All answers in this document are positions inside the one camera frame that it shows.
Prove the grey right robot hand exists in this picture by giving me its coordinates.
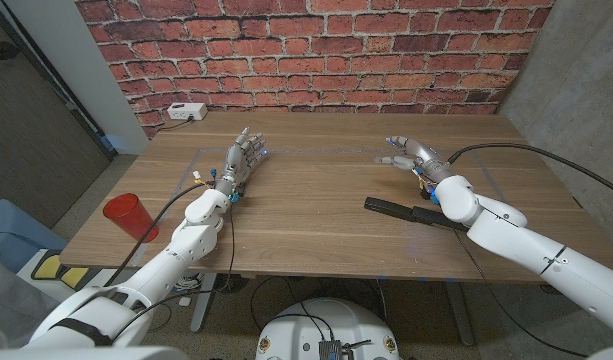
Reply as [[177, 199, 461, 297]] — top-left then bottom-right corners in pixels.
[[375, 134, 457, 185]]

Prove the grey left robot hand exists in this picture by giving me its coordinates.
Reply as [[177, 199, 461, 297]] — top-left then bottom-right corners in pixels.
[[213, 126, 268, 198]]

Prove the red plastic cup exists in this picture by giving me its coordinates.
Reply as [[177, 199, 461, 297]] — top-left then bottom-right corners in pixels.
[[102, 193, 161, 244]]

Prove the white power strip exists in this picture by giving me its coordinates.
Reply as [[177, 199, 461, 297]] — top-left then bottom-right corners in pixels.
[[166, 102, 209, 122]]

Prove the black round base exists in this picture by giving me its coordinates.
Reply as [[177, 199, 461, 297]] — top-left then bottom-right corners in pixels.
[[216, 273, 251, 294]]

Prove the red brick print backdrop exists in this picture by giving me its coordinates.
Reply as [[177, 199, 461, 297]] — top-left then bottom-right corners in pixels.
[[74, 0, 556, 140]]

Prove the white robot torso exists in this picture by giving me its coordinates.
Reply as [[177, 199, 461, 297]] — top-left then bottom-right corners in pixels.
[[255, 297, 401, 360]]

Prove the white floor board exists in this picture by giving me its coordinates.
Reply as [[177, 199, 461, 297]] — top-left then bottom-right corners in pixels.
[[15, 248, 123, 304]]

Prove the small black torso device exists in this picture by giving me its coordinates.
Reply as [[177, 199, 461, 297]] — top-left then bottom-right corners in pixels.
[[318, 339, 372, 360]]

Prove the blue bin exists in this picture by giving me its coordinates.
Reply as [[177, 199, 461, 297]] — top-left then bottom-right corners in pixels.
[[0, 198, 68, 280]]

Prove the grey trouser leg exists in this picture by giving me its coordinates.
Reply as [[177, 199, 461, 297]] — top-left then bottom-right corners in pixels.
[[0, 252, 60, 346]]

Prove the black power strip cable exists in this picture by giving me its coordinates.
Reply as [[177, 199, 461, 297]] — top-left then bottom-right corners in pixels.
[[158, 117, 195, 132]]

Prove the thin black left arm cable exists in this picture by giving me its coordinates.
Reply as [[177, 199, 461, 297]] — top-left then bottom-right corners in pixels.
[[113, 202, 237, 344]]

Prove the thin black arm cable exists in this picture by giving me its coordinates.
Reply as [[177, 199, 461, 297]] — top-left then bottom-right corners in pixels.
[[113, 202, 237, 344], [453, 229, 588, 358]]

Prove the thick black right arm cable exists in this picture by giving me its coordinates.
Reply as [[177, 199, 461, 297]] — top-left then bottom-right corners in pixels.
[[446, 142, 613, 199]]

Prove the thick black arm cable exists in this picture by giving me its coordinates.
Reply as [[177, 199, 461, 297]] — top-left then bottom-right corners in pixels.
[[446, 142, 613, 199], [105, 181, 215, 289]]

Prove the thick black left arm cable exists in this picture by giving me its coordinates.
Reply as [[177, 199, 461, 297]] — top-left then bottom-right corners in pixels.
[[105, 181, 215, 289]]

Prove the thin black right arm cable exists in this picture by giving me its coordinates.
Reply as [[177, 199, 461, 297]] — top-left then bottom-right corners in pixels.
[[453, 229, 588, 358]]

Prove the white cable bundle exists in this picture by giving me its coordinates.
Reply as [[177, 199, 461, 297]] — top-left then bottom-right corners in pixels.
[[171, 272, 206, 292]]

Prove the black door handle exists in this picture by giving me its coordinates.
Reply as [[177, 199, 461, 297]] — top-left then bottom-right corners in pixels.
[[0, 40, 21, 62]]

